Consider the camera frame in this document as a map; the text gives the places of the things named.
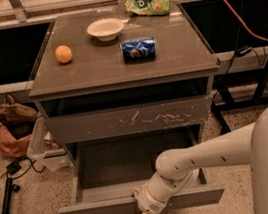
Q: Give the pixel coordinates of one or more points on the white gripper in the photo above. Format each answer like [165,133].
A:
[148,203]

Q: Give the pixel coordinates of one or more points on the grey drawer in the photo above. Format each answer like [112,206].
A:
[109,170]
[128,120]

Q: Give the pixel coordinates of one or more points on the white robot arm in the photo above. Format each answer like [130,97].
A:
[174,168]

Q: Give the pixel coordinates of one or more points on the grey top drawer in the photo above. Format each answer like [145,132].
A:
[128,120]

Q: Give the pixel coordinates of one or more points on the grey drawer cabinet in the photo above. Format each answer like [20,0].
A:
[98,77]

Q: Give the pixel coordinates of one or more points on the clear plastic bin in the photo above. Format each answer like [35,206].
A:
[44,150]

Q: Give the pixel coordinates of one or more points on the black power adapter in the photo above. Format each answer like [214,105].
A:
[13,167]

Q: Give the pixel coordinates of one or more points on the orange cloth bag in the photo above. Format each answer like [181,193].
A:
[11,146]

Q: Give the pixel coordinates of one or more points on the blue soda can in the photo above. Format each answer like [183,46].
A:
[138,48]

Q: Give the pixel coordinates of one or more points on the brown cloth bag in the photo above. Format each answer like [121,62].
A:
[18,118]

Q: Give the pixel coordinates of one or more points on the orange fruit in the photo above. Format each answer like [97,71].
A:
[63,54]

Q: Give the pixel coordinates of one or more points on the white bowl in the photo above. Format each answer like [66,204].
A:
[105,29]

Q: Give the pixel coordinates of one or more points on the black power brick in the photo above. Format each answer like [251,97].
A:
[243,51]

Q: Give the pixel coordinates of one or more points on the green chip bag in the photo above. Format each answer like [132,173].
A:
[148,7]

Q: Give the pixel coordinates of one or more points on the black table leg frame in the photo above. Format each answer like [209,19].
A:
[260,96]

